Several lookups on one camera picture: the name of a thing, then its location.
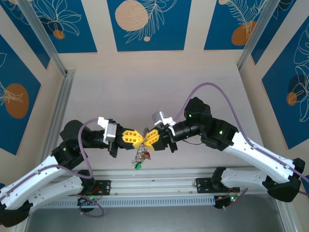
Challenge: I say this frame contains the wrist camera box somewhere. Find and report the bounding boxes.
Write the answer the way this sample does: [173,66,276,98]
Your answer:
[97,116,118,145]
[151,111,176,136]

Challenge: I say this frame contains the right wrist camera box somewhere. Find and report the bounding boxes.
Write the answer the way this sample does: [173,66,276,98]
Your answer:
[151,111,176,136]

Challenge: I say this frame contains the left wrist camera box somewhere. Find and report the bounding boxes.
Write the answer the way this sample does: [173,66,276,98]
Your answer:
[97,116,118,145]

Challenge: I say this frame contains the aluminium side rail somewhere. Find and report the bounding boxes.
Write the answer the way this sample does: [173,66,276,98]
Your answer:
[40,69,77,174]

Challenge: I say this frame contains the metal key plate with rings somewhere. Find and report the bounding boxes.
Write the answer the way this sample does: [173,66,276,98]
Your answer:
[131,127,153,170]

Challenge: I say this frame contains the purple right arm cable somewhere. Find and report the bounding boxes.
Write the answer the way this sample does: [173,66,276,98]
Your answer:
[173,82,309,211]

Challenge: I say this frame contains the aluminium frame post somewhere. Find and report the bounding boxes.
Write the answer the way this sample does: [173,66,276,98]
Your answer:
[236,0,282,71]
[275,200,296,232]
[18,0,68,76]

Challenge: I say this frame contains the grey slotted cable duct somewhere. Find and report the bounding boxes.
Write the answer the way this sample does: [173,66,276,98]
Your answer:
[44,196,216,209]

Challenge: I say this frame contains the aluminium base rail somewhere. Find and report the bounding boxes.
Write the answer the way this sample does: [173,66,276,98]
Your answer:
[20,168,288,200]

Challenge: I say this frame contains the black controller board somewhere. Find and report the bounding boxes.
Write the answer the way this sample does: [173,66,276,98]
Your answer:
[214,194,240,210]
[77,195,98,208]

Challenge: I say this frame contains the blue panel with beige circle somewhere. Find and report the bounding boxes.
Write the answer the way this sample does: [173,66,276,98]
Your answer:
[107,0,193,52]

